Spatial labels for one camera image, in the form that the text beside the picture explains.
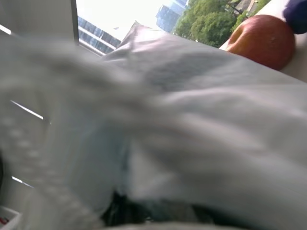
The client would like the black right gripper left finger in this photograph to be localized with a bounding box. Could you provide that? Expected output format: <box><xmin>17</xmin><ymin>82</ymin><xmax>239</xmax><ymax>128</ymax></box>
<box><xmin>102</xmin><ymin>191</ymin><xmax>154</xmax><ymax>226</ymax></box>

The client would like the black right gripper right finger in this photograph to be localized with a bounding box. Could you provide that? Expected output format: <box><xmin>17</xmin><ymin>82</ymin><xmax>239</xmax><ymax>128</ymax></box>
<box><xmin>190</xmin><ymin>203</ymin><xmax>220</xmax><ymax>225</ymax></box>

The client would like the white drawstring bag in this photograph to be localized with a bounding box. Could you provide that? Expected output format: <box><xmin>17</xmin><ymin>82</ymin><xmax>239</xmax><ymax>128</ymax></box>
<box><xmin>0</xmin><ymin>21</ymin><xmax>307</xmax><ymax>230</ymax></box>

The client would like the white box with red mark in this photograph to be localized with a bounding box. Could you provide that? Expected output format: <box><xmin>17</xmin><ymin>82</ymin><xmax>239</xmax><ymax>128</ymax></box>
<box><xmin>0</xmin><ymin>206</ymin><xmax>23</xmax><ymax>228</ymax></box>

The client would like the red apple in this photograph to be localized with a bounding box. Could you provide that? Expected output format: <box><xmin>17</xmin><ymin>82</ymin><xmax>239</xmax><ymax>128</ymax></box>
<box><xmin>225</xmin><ymin>14</ymin><xmax>295</xmax><ymax>70</ymax></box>

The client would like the dark blue cloth object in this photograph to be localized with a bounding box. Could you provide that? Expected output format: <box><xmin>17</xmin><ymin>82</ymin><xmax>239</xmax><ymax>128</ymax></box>
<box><xmin>282</xmin><ymin>0</ymin><xmax>307</xmax><ymax>35</ymax></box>

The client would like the grey window frame post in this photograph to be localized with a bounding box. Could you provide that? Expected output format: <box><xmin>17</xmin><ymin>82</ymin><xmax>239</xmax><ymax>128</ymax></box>
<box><xmin>70</xmin><ymin>0</ymin><xmax>80</xmax><ymax>46</ymax></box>

